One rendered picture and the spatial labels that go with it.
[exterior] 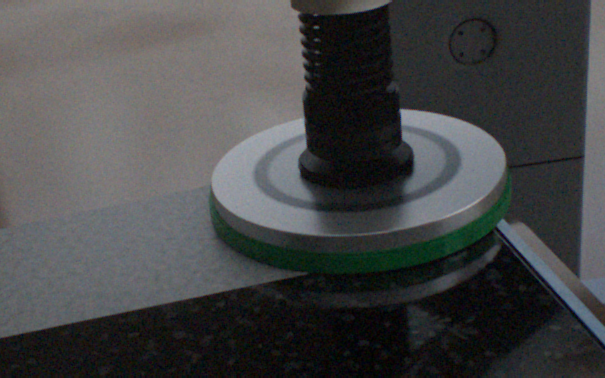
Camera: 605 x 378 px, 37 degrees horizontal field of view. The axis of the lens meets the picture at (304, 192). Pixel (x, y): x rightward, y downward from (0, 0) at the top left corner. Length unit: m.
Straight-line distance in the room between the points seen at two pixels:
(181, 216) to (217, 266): 0.08
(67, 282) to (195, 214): 0.11
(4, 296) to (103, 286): 0.07
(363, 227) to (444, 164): 0.10
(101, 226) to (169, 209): 0.05
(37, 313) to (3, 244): 0.11
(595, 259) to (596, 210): 0.24
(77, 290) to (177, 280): 0.07
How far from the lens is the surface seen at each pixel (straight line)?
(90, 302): 0.60
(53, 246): 0.68
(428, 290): 0.56
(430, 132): 0.71
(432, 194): 0.61
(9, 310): 0.62
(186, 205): 0.70
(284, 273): 0.59
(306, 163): 0.65
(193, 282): 0.60
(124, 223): 0.69
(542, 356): 0.51
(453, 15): 1.50
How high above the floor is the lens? 1.13
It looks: 26 degrees down
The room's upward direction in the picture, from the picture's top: 6 degrees counter-clockwise
